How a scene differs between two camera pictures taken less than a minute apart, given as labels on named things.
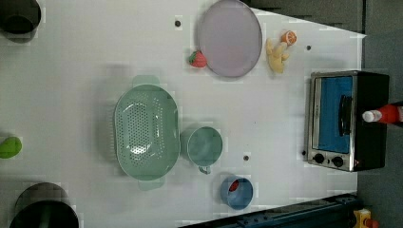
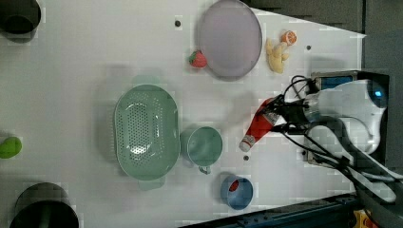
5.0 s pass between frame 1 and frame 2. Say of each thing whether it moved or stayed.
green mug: stayed
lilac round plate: stayed
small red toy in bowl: stayed
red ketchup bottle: moved
